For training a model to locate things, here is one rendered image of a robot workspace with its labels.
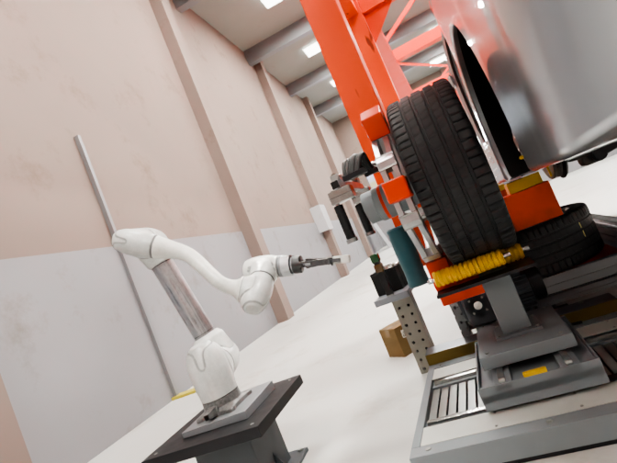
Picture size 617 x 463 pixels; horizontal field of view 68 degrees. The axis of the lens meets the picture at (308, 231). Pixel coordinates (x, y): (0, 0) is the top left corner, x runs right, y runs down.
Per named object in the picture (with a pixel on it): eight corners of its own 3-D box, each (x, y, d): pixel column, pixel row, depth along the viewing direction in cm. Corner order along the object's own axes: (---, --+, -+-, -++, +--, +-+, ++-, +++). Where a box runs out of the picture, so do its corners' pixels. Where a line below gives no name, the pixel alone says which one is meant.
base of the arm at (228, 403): (190, 429, 174) (184, 415, 174) (218, 403, 195) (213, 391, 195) (228, 416, 168) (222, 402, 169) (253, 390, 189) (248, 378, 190)
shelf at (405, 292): (409, 296, 210) (407, 289, 210) (375, 308, 216) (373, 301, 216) (419, 279, 251) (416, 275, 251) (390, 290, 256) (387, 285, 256)
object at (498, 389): (611, 385, 132) (598, 354, 132) (487, 415, 144) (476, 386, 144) (573, 335, 179) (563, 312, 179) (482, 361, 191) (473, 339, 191)
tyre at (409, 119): (436, 45, 143) (453, 108, 204) (368, 81, 150) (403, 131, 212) (524, 241, 130) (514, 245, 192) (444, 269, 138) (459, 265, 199)
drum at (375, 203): (421, 205, 168) (407, 170, 169) (369, 227, 175) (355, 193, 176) (424, 204, 182) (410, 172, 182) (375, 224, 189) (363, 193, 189)
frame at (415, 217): (440, 263, 148) (375, 111, 151) (420, 270, 150) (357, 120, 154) (446, 246, 199) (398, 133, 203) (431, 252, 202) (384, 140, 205)
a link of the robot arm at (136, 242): (152, 231, 185) (163, 231, 199) (109, 222, 186) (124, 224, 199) (146, 262, 185) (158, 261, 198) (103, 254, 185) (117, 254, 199)
